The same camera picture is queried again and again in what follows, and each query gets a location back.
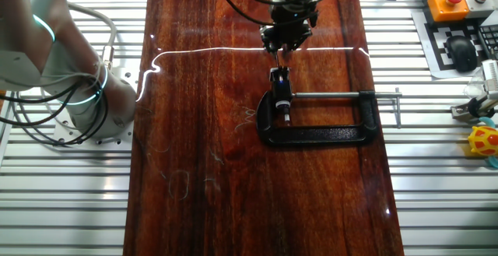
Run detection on glossy wood grain mat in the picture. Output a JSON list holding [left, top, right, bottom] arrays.
[[122, 0, 405, 256]]

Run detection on black computer mouse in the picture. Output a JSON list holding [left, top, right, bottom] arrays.
[[444, 34, 479, 74]]

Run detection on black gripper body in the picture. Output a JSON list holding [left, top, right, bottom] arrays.
[[268, 2, 319, 35]]

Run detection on black keyboard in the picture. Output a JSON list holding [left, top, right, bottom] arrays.
[[477, 22, 498, 61]]

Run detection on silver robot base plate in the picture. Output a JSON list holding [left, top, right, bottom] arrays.
[[52, 66, 136, 147]]

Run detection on yellow orange toy turtle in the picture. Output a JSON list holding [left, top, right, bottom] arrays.
[[466, 116, 498, 170]]

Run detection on grey box red emergency button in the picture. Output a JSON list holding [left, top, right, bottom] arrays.
[[462, 0, 498, 19]]

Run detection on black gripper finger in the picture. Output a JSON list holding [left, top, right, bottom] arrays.
[[259, 25, 280, 54], [281, 28, 314, 53]]

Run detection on thin looping gripper cable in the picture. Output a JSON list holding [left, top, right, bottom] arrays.
[[213, 0, 318, 27]]

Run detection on grey cable with metal connector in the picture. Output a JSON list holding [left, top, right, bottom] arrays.
[[65, 0, 118, 71]]

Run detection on silver depth camera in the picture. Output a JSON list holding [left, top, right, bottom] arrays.
[[481, 58, 498, 102]]

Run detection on orange emergency stop box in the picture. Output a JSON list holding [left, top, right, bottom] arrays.
[[426, 0, 471, 23]]

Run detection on black metal C-clamp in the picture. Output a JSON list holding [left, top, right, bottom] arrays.
[[254, 83, 404, 146]]

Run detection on black white marker sheet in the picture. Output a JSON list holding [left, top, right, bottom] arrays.
[[411, 9, 492, 80]]

